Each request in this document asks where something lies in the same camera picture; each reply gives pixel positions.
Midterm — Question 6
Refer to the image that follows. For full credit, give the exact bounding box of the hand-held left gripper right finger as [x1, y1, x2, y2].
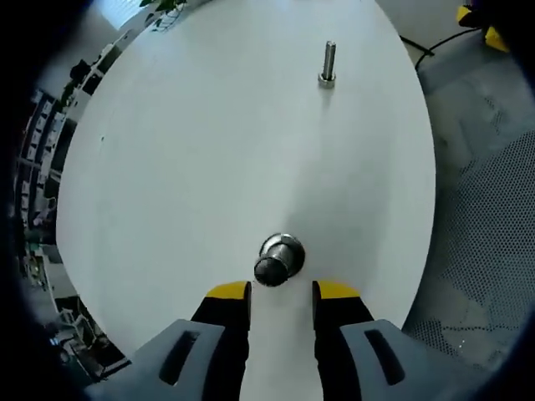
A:
[312, 279, 470, 401]

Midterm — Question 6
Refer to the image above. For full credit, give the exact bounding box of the shelving with white bins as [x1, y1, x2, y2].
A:
[16, 89, 80, 226]

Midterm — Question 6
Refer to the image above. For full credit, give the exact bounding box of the green potted plant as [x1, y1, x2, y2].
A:
[140, 0, 189, 31]

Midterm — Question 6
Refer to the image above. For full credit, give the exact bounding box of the large threaded steel stud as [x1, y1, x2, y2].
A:
[252, 232, 308, 288]

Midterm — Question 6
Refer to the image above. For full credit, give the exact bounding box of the grey mesh office chair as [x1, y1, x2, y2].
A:
[400, 41, 535, 371]

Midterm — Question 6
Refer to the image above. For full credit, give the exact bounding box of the small threaded steel stud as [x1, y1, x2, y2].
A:
[317, 39, 339, 89]

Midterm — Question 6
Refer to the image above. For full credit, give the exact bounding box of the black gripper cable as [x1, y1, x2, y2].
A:
[400, 28, 488, 70]

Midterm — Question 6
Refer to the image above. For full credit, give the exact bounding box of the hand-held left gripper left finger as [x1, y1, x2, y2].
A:
[83, 280, 253, 401]

